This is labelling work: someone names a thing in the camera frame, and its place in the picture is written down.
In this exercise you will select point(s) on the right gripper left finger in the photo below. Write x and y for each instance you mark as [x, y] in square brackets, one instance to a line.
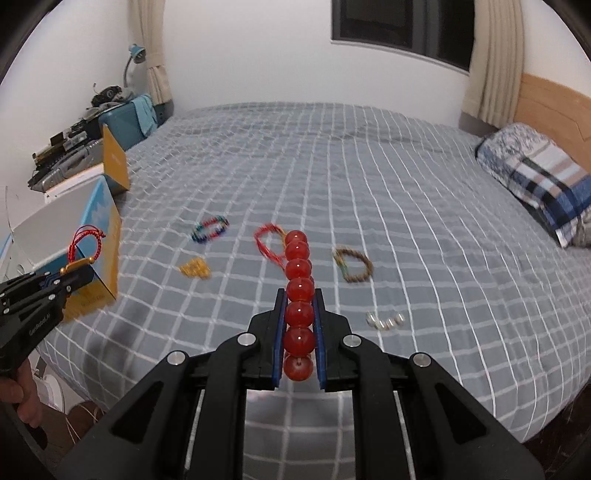
[265, 365]

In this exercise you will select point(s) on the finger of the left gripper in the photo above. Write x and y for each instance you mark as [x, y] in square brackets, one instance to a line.
[67, 280]

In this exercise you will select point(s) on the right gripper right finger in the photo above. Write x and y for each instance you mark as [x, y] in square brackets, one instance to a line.
[335, 370]

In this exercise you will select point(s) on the red cord bracelet gold tube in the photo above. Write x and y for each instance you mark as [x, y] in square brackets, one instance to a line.
[75, 256]

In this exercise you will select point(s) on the red string bracelet gold charm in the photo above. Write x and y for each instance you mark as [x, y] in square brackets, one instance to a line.
[270, 239]

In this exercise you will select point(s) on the person's left hand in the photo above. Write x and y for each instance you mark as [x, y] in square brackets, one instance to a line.
[22, 391]

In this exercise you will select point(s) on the white cardboard box blue print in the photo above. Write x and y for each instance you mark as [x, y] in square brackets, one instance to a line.
[39, 243]

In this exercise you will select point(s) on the grey suitcase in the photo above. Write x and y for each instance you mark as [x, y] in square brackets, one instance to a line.
[78, 160]

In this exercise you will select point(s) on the grey checked bed sheet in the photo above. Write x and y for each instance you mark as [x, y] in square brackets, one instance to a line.
[411, 240]

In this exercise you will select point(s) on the teal suitcase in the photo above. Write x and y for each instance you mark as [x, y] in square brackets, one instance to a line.
[122, 123]

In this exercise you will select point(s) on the teal cloth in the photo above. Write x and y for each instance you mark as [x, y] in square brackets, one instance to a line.
[145, 113]

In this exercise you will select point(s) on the black clutter pile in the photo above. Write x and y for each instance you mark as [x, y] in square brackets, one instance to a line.
[111, 96]

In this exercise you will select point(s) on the blue plaid pillow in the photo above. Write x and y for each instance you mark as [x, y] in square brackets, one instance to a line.
[542, 176]

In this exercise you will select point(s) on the left beige curtain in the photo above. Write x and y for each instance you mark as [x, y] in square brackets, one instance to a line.
[146, 21]

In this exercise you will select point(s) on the beige curtain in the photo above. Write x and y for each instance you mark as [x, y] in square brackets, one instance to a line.
[497, 62]
[146, 21]

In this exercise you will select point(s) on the right beige curtain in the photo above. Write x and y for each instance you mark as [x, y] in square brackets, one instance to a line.
[497, 62]

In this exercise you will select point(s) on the wooden headboard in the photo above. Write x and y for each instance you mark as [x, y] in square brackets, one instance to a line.
[560, 113]

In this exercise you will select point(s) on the dark window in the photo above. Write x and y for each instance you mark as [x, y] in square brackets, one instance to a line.
[438, 29]

